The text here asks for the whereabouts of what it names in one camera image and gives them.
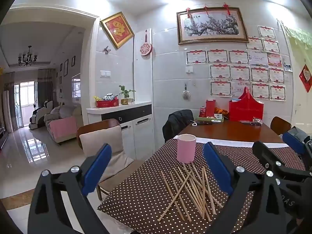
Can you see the large red gift bag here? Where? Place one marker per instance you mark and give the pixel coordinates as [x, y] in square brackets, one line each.
[246, 112]

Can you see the black wall picture frame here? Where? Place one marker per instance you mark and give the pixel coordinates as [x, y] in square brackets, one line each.
[73, 60]
[61, 70]
[65, 67]

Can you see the butterfly wall decoration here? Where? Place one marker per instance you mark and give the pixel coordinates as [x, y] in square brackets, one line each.
[106, 49]

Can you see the framed plum blossom painting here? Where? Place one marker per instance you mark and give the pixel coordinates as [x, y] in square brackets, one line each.
[212, 25]

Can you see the group of wall certificates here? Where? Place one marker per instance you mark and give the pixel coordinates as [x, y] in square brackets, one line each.
[219, 72]

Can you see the small hanging wall ornament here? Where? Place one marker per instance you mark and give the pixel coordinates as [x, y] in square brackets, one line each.
[186, 95]

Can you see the gold framed red picture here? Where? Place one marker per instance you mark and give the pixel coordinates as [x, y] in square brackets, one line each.
[117, 29]

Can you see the pink blanket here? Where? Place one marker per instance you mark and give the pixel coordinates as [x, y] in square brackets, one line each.
[63, 128]

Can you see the interior window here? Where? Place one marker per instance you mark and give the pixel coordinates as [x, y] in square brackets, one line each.
[76, 87]

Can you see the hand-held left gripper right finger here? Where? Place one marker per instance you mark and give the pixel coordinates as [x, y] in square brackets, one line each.
[218, 168]

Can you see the orange snack packets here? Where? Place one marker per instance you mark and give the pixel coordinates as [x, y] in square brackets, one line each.
[221, 112]

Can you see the patterned cloth pouch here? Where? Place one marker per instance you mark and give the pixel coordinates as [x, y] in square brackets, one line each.
[108, 96]

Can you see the white wall socket box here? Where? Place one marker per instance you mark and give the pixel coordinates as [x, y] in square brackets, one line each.
[189, 69]

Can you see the black chandelier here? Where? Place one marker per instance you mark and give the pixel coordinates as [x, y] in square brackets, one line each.
[27, 59]

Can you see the white double wall switch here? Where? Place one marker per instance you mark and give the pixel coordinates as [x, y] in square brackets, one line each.
[105, 73]

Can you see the bunch of wooden chopsticks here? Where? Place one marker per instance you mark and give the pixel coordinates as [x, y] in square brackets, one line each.
[203, 190]

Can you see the massage chair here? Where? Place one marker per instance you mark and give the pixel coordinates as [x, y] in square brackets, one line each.
[39, 117]

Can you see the small potted green plant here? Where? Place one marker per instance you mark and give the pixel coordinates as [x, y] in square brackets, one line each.
[126, 101]

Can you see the white floor air conditioner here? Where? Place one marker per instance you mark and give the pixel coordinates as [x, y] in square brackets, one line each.
[6, 112]

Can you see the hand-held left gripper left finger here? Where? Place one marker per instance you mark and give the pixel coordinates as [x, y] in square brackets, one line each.
[96, 168]

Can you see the red soda can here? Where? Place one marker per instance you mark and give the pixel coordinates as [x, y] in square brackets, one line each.
[202, 112]

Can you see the black jacket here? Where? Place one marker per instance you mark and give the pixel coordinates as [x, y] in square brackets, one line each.
[176, 124]

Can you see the beige sofa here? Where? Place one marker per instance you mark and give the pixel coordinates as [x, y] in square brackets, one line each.
[70, 112]

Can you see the brown wooden chair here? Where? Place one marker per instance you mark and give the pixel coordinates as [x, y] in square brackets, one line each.
[97, 124]
[279, 125]

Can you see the red tin box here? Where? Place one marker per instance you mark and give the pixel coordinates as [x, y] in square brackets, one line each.
[107, 103]

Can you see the white door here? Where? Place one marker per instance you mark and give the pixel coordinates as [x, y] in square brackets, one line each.
[301, 102]

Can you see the silver snack packet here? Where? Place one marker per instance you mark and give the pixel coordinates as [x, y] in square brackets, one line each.
[257, 121]

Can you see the glass balcony door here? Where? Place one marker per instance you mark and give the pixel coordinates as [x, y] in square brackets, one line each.
[26, 102]

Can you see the grey patterned curtain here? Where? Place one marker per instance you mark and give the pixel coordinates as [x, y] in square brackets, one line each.
[45, 87]
[11, 102]

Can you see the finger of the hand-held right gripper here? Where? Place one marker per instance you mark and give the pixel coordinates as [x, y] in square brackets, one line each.
[265, 154]
[292, 141]

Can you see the red knot tassel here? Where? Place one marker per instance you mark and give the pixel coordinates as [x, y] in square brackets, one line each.
[188, 12]
[226, 7]
[206, 8]

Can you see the white sideboard cabinet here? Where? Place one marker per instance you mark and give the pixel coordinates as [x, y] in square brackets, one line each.
[143, 131]

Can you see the pink cup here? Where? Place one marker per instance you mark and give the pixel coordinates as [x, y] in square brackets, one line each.
[186, 148]

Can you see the pale green fringed valance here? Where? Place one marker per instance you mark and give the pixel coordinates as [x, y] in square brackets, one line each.
[299, 35]

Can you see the green tray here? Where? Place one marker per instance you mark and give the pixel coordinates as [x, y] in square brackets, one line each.
[207, 120]

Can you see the small wall photo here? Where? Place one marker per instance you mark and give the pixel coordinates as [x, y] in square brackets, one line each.
[288, 67]

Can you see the brown polka dot tablecloth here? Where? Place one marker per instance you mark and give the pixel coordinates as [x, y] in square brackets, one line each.
[146, 195]

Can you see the red diamond door decoration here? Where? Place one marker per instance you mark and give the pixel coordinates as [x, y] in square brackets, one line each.
[306, 74]

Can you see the red round hanging ornament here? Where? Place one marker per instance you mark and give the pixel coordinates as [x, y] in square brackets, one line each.
[146, 49]

